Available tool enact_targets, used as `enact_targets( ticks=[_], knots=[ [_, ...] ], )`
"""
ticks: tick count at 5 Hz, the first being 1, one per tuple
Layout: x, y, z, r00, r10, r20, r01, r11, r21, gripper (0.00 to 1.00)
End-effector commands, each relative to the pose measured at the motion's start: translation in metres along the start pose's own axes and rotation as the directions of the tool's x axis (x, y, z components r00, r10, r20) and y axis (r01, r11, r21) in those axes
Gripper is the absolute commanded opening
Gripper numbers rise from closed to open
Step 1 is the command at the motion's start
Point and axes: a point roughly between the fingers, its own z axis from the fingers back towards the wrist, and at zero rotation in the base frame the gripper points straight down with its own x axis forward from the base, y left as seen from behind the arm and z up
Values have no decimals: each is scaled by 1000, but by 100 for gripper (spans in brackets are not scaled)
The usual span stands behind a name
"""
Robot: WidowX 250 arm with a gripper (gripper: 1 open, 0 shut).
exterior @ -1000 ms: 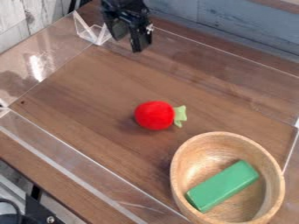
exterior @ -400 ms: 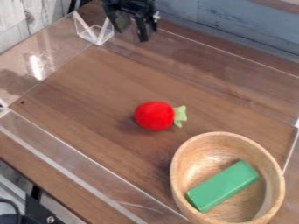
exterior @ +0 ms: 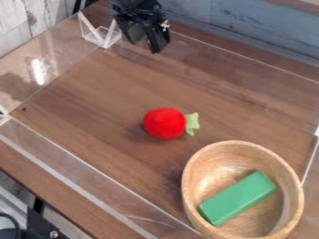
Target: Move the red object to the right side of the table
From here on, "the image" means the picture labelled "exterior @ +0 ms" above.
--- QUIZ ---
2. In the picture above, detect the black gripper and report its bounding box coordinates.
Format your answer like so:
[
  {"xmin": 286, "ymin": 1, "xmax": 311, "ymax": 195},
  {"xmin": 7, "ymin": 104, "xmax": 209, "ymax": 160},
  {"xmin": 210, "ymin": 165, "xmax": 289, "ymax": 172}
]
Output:
[{"xmin": 111, "ymin": 0, "xmax": 171, "ymax": 53}]

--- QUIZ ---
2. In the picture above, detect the red plush tomato toy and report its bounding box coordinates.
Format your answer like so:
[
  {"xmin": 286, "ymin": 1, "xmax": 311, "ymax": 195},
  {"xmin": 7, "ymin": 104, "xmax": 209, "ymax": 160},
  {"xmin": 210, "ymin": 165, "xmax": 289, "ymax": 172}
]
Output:
[{"xmin": 143, "ymin": 107, "xmax": 201, "ymax": 139}]

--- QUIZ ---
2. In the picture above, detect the wooden bowl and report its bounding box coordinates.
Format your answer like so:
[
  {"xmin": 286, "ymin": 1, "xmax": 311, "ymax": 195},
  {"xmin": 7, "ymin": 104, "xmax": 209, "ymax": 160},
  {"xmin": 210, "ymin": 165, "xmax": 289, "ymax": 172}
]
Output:
[{"xmin": 180, "ymin": 140, "xmax": 305, "ymax": 239}]

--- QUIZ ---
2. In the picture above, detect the green rectangular block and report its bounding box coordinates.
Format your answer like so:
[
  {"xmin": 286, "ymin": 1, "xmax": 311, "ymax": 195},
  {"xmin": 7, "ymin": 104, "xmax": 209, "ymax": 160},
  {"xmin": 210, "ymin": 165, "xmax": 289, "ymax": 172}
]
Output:
[{"xmin": 198, "ymin": 171, "xmax": 277, "ymax": 227}]

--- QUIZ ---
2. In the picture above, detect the black clamp with screw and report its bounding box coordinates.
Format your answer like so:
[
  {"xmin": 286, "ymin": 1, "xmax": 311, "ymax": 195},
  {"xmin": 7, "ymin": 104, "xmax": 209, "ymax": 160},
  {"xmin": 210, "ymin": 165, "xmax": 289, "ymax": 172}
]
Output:
[{"xmin": 27, "ymin": 208, "xmax": 70, "ymax": 239}]

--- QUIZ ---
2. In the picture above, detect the clear acrylic corner bracket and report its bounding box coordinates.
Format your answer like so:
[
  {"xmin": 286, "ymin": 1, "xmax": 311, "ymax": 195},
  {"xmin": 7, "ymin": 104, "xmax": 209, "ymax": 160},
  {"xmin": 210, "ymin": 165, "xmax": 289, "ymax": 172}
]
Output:
[{"xmin": 78, "ymin": 12, "xmax": 122, "ymax": 49}]

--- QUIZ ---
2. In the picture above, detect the clear acrylic back wall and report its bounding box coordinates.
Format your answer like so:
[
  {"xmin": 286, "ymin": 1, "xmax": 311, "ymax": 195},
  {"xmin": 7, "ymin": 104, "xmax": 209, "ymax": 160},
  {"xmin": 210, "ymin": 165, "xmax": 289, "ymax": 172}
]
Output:
[{"xmin": 116, "ymin": 21, "xmax": 319, "ymax": 134}]

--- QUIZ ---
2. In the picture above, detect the clear acrylic wall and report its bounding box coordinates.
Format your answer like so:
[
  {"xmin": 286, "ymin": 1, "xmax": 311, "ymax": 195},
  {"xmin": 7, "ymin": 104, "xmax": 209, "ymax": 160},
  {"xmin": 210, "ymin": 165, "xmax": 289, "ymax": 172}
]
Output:
[
  {"xmin": 0, "ymin": 116, "xmax": 203, "ymax": 239},
  {"xmin": 116, "ymin": 21, "xmax": 319, "ymax": 134}
]

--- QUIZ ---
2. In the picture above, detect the clear acrylic front wall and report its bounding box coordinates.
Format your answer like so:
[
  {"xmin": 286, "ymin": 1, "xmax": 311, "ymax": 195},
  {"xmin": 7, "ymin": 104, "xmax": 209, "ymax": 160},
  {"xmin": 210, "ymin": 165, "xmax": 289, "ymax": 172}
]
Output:
[{"xmin": 0, "ymin": 116, "xmax": 203, "ymax": 239}]

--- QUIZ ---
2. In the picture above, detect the black cable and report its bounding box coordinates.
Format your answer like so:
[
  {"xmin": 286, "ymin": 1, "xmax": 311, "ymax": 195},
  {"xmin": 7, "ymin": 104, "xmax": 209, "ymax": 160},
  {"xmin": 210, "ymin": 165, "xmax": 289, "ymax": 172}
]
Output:
[{"xmin": 0, "ymin": 212, "xmax": 27, "ymax": 239}]

